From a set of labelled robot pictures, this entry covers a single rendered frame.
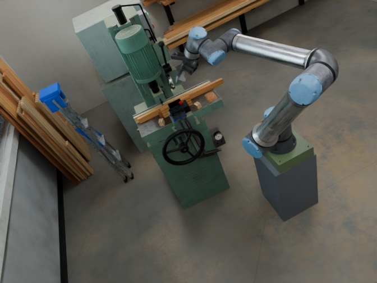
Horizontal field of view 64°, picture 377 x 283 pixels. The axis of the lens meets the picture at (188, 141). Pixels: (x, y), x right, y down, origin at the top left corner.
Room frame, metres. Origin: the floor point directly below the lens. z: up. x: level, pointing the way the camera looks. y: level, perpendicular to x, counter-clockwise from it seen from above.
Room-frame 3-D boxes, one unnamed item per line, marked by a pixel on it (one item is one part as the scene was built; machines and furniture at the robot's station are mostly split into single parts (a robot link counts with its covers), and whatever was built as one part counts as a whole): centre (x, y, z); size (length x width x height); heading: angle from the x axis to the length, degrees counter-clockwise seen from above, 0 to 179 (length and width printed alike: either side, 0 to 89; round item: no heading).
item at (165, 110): (1.72, -0.02, 0.94); 0.22 x 0.02 x 0.08; 93
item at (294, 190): (1.30, -0.54, 0.28); 0.30 x 0.30 x 0.55; 6
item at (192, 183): (1.91, 0.07, 0.36); 0.58 x 0.45 x 0.71; 3
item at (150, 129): (1.68, -0.02, 0.87); 0.61 x 0.30 x 0.06; 93
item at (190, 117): (1.60, -0.02, 0.91); 0.15 x 0.14 x 0.09; 93
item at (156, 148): (1.91, 0.07, 0.76); 0.57 x 0.45 x 0.09; 3
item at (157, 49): (2.01, -0.08, 1.23); 0.09 x 0.08 x 0.15; 3
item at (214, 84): (1.79, -0.07, 0.92); 0.66 x 0.02 x 0.04; 93
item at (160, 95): (1.81, 0.06, 1.03); 0.14 x 0.07 x 0.09; 3
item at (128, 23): (1.93, 0.07, 1.54); 0.08 x 0.08 x 0.17; 3
